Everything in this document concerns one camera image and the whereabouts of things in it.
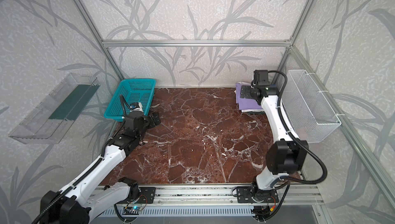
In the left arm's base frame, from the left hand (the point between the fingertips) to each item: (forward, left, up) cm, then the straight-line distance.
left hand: (154, 110), depth 81 cm
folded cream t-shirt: (+12, -59, -16) cm, 62 cm away
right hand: (+13, -54, +6) cm, 55 cm away
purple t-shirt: (+14, -53, -11) cm, 56 cm away
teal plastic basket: (+31, +28, -19) cm, 46 cm away
